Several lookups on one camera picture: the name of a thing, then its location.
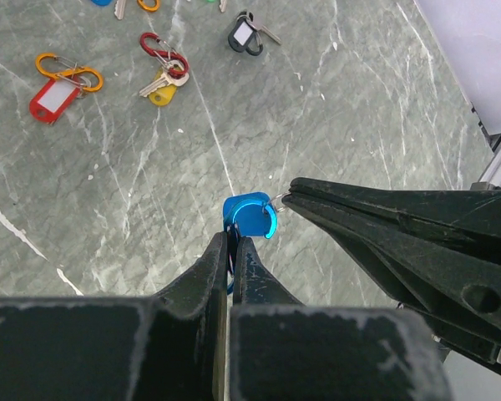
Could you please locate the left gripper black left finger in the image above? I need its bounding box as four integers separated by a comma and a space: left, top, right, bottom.
0, 233, 228, 400

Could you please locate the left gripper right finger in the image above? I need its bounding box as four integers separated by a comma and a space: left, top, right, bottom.
229, 237, 453, 400

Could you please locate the blue S-carabiner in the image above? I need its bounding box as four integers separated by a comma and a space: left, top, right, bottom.
222, 192, 278, 295

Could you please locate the blue tag key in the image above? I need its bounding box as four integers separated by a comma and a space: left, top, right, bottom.
91, 0, 127, 20
222, 192, 279, 239

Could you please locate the orange S-carabiner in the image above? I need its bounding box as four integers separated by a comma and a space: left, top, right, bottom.
34, 53, 104, 93
137, 0, 161, 13

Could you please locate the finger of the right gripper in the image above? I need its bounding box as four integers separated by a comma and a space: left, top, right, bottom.
282, 178, 501, 375

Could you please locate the aluminium rail frame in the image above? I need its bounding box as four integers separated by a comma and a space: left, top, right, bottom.
470, 105, 501, 190

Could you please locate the black tag key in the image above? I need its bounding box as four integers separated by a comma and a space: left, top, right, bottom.
227, 11, 282, 57

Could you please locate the yellow tag key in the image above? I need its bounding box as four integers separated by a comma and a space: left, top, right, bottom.
139, 69, 190, 107

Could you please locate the red S-carabiner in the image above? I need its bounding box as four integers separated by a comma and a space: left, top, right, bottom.
139, 32, 190, 79

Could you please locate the green tag key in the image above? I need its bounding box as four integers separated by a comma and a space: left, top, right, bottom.
207, 0, 228, 13

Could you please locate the black S-carabiner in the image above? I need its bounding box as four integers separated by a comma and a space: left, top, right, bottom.
228, 12, 263, 57

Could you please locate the red tag key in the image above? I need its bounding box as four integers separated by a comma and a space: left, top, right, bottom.
28, 79, 81, 124

